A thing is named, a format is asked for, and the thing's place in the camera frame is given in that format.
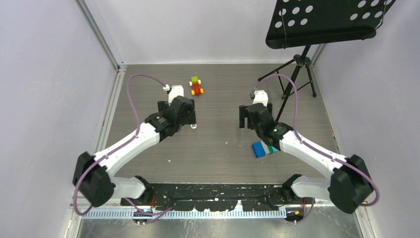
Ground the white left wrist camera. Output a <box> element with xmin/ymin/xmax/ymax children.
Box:
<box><xmin>163</xmin><ymin>84</ymin><xmax>184</xmax><ymax>105</ymax></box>

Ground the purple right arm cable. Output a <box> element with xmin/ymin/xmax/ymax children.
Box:
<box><xmin>254</xmin><ymin>72</ymin><xmax>380</xmax><ymax>225</ymax></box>

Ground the blue green white brick block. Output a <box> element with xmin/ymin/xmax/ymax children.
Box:
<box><xmin>252</xmin><ymin>141</ymin><xmax>278</xmax><ymax>159</ymax></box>

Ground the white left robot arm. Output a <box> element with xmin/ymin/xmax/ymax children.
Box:
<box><xmin>72</xmin><ymin>96</ymin><xmax>196</xmax><ymax>207</ymax></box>

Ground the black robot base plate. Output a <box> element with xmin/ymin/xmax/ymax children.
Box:
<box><xmin>120</xmin><ymin>183</ymin><xmax>314</xmax><ymax>212</ymax></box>

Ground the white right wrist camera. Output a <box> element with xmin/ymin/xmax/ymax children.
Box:
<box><xmin>250</xmin><ymin>90</ymin><xmax>268</xmax><ymax>107</ymax></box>

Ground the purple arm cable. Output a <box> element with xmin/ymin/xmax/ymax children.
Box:
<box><xmin>254</xmin><ymin>72</ymin><xmax>380</xmax><ymax>225</ymax></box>
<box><xmin>72</xmin><ymin>73</ymin><xmax>171</xmax><ymax>225</ymax></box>

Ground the red green toy brick car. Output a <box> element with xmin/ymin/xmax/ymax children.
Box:
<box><xmin>189</xmin><ymin>76</ymin><xmax>204</xmax><ymax>96</ymax></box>

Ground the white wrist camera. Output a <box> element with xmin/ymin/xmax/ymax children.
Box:
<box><xmin>163</xmin><ymin>84</ymin><xmax>184</xmax><ymax>105</ymax></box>
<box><xmin>250</xmin><ymin>90</ymin><xmax>268</xmax><ymax>107</ymax></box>

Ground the black music stand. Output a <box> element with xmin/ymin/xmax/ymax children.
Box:
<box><xmin>257</xmin><ymin>0</ymin><xmax>397</xmax><ymax>123</ymax></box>

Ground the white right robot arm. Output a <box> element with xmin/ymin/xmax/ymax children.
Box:
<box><xmin>239</xmin><ymin>103</ymin><xmax>379</xmax><ymax>214</ymax></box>

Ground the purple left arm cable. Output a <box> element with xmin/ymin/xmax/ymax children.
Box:
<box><xmin>72</xmin><ymin>73</ymin><xmax>171</xmax><ymax>225</ymax></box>

